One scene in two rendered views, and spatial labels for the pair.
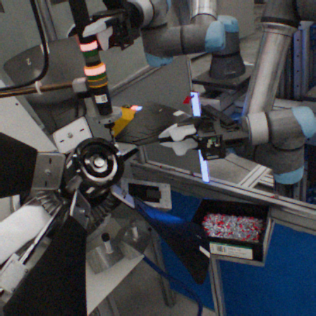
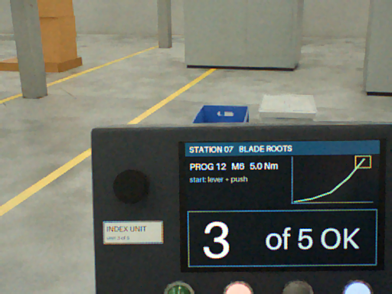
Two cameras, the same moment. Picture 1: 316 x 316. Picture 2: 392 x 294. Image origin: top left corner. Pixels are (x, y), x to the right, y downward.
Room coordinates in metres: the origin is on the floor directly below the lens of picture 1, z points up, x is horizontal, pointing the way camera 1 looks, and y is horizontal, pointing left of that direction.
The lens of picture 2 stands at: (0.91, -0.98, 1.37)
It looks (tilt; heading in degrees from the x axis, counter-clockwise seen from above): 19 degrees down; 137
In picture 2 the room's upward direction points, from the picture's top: 1 degrees counter-clockwise
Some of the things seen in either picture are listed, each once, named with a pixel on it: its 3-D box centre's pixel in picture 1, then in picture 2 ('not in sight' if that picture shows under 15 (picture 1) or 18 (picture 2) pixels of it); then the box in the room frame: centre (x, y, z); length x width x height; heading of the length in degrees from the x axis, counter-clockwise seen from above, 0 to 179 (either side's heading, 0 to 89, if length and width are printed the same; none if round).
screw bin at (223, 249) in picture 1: (230, 228); not in sight; (0.87, -0.17, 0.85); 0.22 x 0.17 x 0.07; 62
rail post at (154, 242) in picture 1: (156, 247); not in sight; (1.34, 0.08, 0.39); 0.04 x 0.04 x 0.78; 46
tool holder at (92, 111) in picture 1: (98, 98); not in sight; (0.85, 0.11, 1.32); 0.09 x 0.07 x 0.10; 81
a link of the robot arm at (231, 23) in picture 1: (222, 33); not in sight; (1.60, -0.35, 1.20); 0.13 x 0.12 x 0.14; 72
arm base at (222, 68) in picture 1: (226, 61); not in sight; (1.60, -0.36, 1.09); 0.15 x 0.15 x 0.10
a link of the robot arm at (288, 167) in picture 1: (282, 158); not in sight; (0.83, -0.31, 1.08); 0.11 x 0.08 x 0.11; 34
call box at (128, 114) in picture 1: (135, 125); not in sight; (1.31, 0.06, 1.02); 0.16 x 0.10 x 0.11; 46
